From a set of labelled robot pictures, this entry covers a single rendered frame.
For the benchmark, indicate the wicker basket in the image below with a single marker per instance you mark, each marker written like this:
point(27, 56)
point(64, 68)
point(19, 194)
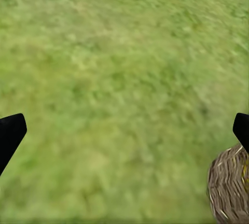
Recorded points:
point(229, 188)

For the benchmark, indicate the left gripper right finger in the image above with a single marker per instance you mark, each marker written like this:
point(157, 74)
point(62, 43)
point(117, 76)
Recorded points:
point(241, 129)

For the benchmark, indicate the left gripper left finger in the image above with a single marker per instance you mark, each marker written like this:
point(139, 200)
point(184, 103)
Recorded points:
point(12, 131)

